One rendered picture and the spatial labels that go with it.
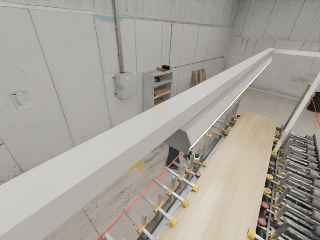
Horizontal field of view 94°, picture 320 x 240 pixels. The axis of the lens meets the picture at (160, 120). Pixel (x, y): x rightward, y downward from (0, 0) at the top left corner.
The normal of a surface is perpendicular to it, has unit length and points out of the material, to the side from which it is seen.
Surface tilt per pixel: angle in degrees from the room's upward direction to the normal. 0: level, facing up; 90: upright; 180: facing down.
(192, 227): 0
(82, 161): 0
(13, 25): 90
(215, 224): 0
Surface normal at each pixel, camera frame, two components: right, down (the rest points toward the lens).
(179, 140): -0.62, 0.39
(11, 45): 0.74, 0.38
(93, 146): 0.04, -0.85
